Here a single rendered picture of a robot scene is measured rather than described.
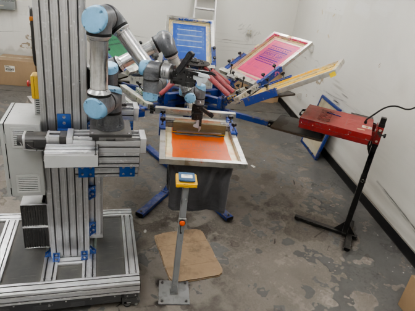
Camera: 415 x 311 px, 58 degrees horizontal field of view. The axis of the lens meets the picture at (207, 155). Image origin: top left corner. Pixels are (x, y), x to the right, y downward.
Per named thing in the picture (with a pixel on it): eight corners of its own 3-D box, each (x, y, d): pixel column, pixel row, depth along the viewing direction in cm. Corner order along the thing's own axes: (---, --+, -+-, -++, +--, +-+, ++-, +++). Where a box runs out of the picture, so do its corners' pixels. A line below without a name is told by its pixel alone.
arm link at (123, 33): (100, 12, 191) (158, 92, 202) (90, 13, 181) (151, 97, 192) (117, -3, 186) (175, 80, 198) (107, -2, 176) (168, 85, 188)
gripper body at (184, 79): (196, 86, 181) (172, 81, 182) (199, 68, 178) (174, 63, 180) (192, 88, 174) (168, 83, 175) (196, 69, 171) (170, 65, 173)
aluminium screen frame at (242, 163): (246, 169, 251) (247, 164, 250) (159, 163, 243) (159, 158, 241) (229, 124, 321) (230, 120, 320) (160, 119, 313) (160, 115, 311)
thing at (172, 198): (225, 214, 277) (234, 163, 258) (164, 211, 271) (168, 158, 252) (225, 211, 280) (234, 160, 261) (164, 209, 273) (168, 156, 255)
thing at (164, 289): (189, 305, 264) (205, 188, 222) (158, 304, 261) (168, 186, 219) (188, 281, 283) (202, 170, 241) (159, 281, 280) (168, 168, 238)
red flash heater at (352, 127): (374, 131, 337) (378, 118, 332) (372, 149, 299) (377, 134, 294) (307, 114, 357) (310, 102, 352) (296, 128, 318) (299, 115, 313)
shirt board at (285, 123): (326, 134, 353) (328, 126, 350) (319, 149, 319) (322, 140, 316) (199, 100, 396) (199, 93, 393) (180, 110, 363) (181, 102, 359)
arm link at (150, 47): (96, 67, 249) (170, 29, 247) (97, 62, 262) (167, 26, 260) (105, 83, 255) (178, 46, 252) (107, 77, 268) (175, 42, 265)
